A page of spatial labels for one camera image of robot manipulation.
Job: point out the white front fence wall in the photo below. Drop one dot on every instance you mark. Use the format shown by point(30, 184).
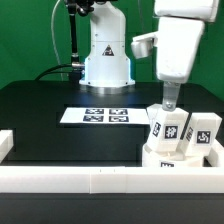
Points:
point(96, 180)

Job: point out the white left fence wall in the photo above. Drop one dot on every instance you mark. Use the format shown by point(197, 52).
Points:
point(6, 143)

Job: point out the white round stool seat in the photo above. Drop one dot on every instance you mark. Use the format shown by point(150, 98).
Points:
point(176, 159)

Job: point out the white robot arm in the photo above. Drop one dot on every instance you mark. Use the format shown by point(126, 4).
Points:
point(107, 67)

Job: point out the white tag sheet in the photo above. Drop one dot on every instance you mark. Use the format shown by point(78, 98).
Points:
point(73, 115)

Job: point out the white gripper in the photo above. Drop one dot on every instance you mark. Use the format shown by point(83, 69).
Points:
point(177, 45)

